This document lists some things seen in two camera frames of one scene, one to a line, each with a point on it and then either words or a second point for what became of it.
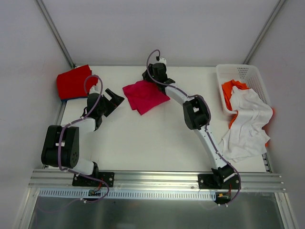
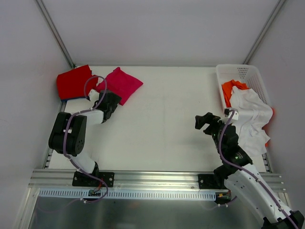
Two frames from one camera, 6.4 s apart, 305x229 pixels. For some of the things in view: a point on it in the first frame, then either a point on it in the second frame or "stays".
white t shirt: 246,138 stays
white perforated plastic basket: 249,75 stays
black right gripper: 151,79 -> 212,126
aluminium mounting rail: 48,178 stays
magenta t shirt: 143,95 -> 121,83
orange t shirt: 227,87 stays
